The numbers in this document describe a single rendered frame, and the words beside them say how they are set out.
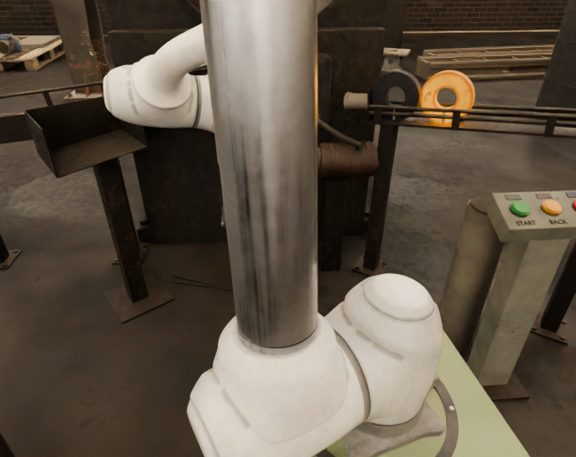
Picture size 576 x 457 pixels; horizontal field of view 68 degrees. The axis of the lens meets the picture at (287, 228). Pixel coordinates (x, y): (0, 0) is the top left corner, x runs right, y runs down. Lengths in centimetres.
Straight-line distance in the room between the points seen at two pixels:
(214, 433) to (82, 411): 91
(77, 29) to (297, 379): 403
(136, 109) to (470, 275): 98
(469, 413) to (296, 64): 69
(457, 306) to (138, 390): 99
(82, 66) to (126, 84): 356
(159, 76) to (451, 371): 76
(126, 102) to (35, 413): 97
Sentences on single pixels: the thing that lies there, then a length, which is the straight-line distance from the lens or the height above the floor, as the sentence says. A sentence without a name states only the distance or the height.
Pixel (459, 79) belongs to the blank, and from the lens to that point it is 141.
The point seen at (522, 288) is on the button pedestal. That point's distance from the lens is 122.
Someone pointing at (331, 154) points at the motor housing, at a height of 51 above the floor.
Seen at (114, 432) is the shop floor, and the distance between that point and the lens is 136.
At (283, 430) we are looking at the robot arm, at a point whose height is 62.
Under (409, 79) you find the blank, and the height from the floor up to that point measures 77.
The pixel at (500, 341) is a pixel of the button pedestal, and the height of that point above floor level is 20.
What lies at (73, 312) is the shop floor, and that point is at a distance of 175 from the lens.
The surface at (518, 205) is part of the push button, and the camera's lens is 110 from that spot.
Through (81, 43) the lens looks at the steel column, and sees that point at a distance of 435.
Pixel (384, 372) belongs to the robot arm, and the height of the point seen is 61.
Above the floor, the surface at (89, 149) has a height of 60.
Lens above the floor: 109
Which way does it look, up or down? 33 degrees down
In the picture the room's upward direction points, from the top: straight up
